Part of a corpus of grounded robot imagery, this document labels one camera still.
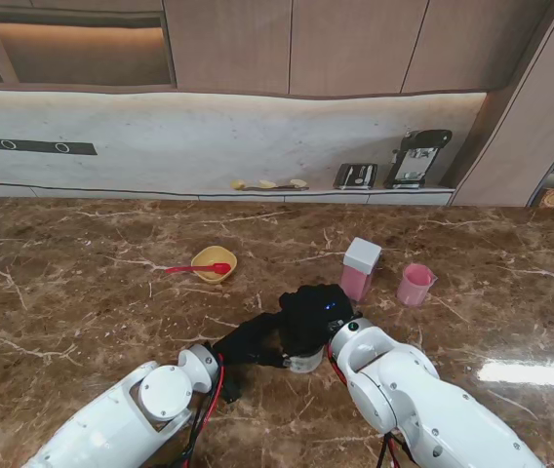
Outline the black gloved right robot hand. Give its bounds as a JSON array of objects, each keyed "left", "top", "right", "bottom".
[{"left": 278, "top": 284, "right": 356, "bottom": 358}]

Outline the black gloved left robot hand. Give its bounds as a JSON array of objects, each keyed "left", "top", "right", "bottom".
[{"left": 213, "top": 311, "right": 294, "bottom": 371}]

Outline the clear grain jar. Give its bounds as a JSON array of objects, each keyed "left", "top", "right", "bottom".
[{"left": 282, "top": 348, "right": 326, "bottom": 374}]

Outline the pink container with white lid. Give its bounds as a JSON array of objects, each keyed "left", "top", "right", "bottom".
[{"left": 338, "top": 236, "right": 383, "bottom": 302}]

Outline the white square container lid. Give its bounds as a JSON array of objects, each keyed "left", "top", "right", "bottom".
[{"left": 343, "top": 236, "right": 383, "bottom": 275}]

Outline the red plastic measuring spoon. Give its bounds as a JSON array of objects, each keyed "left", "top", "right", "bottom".
[{"left": 165, "top": 262, "right": 232, "bottom": 275}]

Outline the pink plastic measuring cup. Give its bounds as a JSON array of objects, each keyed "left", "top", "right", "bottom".
[{"left": 396, "top": 262, "right": 437, "bottom": 308}]

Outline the yellow plastic bowl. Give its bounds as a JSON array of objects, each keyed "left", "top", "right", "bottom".
[{"left": 190, "top": 246, "right": 238, "bottom": 285}]

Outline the white back counter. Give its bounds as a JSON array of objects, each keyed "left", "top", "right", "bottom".
[{"left": 0, "top": 180, "right": 456, "bottom": 225}]

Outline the dark wooden serving board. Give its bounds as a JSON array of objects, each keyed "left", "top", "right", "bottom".
[{"left": 242, "top": 183, "right": 310, "bottom": 192}]

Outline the black toaster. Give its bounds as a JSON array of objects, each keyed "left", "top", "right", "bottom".
[{"left": 333, "top": 163, "right": 378, "bottom": 190}]

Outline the black espresso machine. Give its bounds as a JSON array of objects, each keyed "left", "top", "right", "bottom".
[{"left": 383, "top": 129, "right": 454, "bottom": 190}]

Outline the tall beige cabinet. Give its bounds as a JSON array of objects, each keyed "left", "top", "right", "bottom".
[{"left": 451, "top": 0, "right": 554, "bottom": 209}]

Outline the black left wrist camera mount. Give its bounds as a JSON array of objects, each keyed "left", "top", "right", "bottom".
[{"left": 220, "top": 373, "right": 243, "bottom": 405}]

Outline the red and black left arm cable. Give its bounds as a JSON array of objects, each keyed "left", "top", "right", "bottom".
[{"left": 178, "top": 354, "right": 227, "bottom": 468}]

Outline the red and black arm cable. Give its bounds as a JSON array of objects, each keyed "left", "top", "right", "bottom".
[
  {"left": 178, "top": 354, "right": 227, "bottom": 468},
  {"left": 328, "top": 348, "right": 415, "bottom": 468}
]

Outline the red and black right arm cable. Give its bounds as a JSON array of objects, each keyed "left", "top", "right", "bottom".
[{"left": 328, "top": 348, "right": 415, "bottom": 468}]

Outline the beige wall cabinet door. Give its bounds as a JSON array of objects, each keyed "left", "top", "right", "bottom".
[
  {"left": 400, "top": 0, "right": 554, "bottom": 95},
  {"left": 163, "top": 0, "right": 294, "bottom": 98},
  {"left": 288, "top": 0, "right": 430, "bottom": 98}
]

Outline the black wall control strip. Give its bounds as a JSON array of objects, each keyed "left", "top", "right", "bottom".
[{"left": 0, "top": 136, "right": 99, "bottom": 157}]

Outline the lit open wall shelf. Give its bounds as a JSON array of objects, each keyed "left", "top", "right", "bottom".
[{"left": 0, "top": 0, "right": 178, "bottom": 92}]

